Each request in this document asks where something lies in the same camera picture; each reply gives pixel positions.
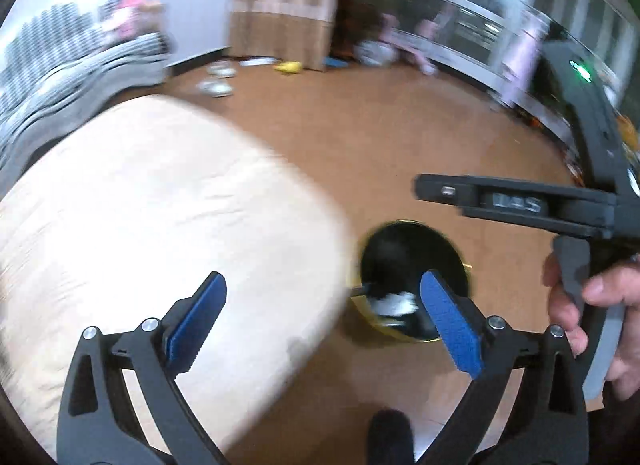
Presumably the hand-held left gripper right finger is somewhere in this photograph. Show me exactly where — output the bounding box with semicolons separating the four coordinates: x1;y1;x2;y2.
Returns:
410;269;591;465

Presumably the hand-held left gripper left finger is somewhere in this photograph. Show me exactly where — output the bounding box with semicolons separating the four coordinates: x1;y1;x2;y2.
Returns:
56;271;228;465

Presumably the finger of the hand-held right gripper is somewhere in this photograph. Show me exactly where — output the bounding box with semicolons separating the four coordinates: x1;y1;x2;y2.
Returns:
414;174;474;207

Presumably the white tissue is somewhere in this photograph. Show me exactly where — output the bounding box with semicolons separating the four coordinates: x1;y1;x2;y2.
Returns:
372;290;420;318

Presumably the black bin with gold rim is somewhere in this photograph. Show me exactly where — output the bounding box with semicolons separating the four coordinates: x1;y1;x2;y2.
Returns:
350;218;472;344

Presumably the person's right forearm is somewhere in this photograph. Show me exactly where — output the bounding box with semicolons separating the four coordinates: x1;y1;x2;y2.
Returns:
592;385;640;458

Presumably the person's right hand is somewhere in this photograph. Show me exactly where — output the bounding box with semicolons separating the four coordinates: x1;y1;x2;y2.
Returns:
544;251;640;402

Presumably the lilac hanging cloth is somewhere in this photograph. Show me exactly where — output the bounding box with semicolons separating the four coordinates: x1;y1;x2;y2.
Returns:
501;15;539;107

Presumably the pink and white cloth pile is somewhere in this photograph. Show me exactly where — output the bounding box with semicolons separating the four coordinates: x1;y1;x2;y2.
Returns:
354;14;441;77

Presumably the beige checked curtain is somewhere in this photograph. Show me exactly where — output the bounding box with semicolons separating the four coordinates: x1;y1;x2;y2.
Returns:
229;0;347;71

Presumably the striped sofa blanket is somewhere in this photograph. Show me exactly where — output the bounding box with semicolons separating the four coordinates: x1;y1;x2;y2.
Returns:
0;32;170;186

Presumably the pink plush toy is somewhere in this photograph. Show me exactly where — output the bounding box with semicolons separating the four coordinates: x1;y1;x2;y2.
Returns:
106;0;166;42

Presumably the checkered sofa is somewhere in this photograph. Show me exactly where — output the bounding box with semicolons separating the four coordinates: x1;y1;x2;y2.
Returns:
0;0;128;96

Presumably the glass window frame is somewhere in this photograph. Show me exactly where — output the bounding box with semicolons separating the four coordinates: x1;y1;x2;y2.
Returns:
400;0;640;146

